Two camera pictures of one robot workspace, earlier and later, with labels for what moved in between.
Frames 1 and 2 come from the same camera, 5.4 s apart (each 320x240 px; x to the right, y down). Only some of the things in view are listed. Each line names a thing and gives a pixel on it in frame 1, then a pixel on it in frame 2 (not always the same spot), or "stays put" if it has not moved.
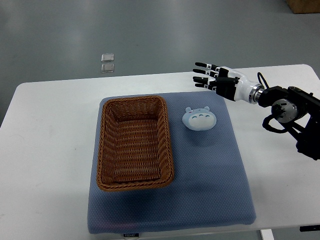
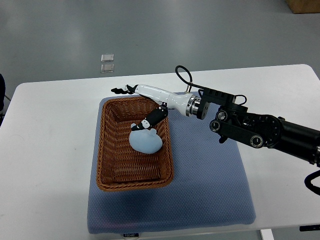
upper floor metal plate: [107, 57] stays put
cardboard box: [304, 6] stays put
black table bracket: [309, 228] stays put
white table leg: [267, 234] stays put
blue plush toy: [199, 119] to [145, 141]
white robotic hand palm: [244, 87] to [176, 102]
